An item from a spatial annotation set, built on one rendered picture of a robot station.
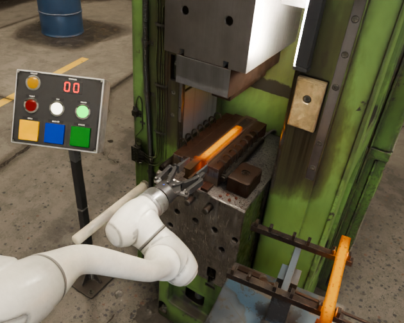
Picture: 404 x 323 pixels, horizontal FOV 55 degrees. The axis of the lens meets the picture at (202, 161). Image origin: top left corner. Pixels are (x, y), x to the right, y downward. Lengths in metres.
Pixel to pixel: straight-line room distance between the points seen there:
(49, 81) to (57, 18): 4.26
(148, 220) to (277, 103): 0.86
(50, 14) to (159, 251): 4.99
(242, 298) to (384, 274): 1.41
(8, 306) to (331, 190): 1.09
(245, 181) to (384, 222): 1.78
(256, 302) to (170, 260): 0.42
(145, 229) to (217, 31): 0.61
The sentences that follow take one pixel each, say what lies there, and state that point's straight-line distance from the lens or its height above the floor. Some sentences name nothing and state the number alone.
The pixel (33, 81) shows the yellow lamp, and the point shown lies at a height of 1.17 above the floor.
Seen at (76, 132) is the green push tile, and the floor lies 1.02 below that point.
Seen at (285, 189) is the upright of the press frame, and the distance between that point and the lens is 1.48.
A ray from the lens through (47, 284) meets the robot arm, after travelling 0.70.
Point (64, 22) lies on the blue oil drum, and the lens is 5.84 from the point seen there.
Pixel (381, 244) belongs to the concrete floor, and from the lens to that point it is 2.84.
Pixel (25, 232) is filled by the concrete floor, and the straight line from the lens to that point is 2.66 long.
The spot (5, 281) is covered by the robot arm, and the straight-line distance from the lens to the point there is 0.66.
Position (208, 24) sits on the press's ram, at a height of 1.48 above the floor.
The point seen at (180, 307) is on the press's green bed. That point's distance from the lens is 2.00.
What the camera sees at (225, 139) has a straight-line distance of 1.54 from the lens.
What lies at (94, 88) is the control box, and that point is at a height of 1.17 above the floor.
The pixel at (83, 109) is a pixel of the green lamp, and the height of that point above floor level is 1.10.
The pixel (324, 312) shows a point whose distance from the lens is 1.09.
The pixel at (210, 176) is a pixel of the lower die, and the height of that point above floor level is 0.95.
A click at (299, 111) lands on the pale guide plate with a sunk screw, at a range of 1.30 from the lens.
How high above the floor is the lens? 1.81
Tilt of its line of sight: 35 degrees down
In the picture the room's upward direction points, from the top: 5 degrees clockwise
